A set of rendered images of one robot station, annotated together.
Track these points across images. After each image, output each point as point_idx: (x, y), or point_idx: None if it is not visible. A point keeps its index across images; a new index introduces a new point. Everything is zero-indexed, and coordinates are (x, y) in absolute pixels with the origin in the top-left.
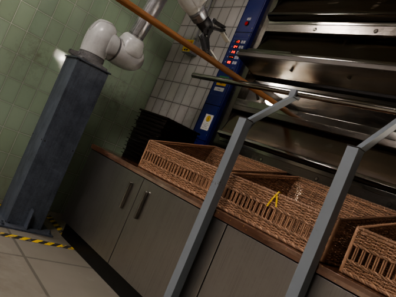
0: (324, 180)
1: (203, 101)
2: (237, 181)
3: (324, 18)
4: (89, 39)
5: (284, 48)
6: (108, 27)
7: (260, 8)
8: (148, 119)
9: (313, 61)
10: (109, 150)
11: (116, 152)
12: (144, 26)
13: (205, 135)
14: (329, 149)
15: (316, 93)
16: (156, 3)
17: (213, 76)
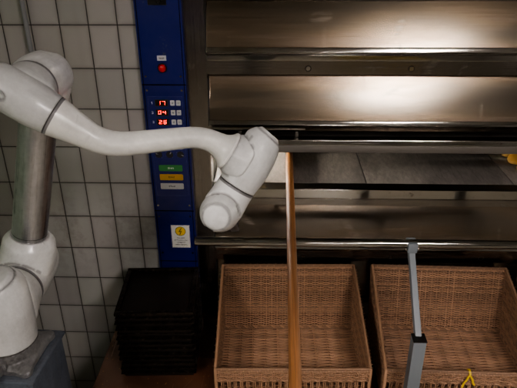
0: (401, 255)
1: (142, 202)
2: (405, 373)
3: (325, 54)
4: (8, 337)
5: (265, 102)
6: (19, 289)
7: (178, 36)
8: (149, 324)
9: (365, 151)
10: (107, 387)
11: (108, 376)
12: (46, 216)
13: (191, 253)
14: (394, 223)
15: (447, 244)
16: (48, 171)
17: (248, 242)
